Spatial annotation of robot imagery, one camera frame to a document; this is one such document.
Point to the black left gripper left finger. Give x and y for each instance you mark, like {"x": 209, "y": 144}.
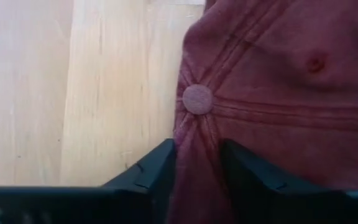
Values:
{"x": 148, "y": 186}

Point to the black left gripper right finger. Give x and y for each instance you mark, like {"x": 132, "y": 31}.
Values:
{"x": 259, "y": 199}

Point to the red cap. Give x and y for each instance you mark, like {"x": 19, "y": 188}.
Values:
{"x": 291, "y": 109}

